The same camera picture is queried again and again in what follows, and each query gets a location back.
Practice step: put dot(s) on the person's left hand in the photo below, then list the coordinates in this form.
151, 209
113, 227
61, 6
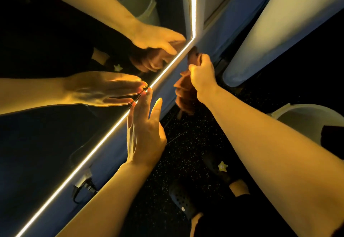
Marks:
145, 140

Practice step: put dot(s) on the person's right forearm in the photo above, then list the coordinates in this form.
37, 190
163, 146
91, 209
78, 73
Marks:
279, 159

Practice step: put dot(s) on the white plastic basin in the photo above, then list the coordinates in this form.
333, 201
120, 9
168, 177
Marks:
303, 121

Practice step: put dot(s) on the large wall mirror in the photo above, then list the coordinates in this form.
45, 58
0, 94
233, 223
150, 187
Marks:
32, 40

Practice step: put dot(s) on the person's left forearm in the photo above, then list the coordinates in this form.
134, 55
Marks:
105, 204

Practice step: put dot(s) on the small wall plug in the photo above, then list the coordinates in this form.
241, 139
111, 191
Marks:
83, 179

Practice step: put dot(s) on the person's right hand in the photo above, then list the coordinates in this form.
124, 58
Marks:
203, 78

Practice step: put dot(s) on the person's black left shoe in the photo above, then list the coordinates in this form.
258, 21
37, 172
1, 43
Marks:
185, 199

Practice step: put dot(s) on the white round pillar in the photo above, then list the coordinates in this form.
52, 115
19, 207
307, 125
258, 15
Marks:
279, 24

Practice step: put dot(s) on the dark brown cleaning cloth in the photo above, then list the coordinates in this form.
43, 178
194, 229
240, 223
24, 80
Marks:
185, 92

